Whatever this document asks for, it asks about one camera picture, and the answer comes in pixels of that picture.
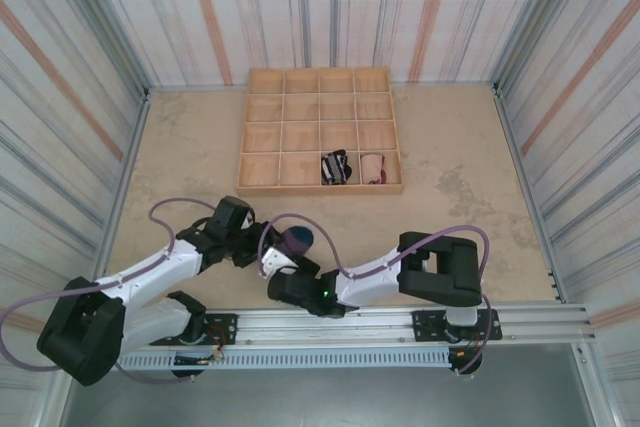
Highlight purple and teal sock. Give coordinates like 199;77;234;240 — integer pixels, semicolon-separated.
278;225;316;259

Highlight black white striped sock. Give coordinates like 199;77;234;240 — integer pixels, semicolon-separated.
320;148;354;186

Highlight beige sock purple stripes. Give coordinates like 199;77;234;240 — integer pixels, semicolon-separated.
360;152;388;185

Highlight wooden compartment tray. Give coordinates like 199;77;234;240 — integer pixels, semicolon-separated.
234;66;405;197

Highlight grey metal panel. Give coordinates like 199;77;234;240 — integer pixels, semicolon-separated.
59;344;609;427

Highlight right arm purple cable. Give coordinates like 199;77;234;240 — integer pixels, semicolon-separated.
257;214;497;378

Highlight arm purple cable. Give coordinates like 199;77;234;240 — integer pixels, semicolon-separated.
257;214;497;378
0;196;221;386

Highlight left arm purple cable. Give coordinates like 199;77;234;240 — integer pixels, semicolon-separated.
0;196;221;386

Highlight aluminium extrusion rail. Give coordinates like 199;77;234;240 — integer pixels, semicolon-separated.
52;302;599;351

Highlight slotted grey cable duct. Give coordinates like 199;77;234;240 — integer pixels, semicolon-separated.
117;349;454;372

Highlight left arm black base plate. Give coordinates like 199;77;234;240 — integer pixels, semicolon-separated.
149;312;240;347

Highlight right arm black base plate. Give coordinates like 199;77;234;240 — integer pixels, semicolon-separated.
410;309;503;343

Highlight aluminium frame bar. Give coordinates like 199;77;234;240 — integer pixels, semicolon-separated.
492;81;566;304
93;88;152;284

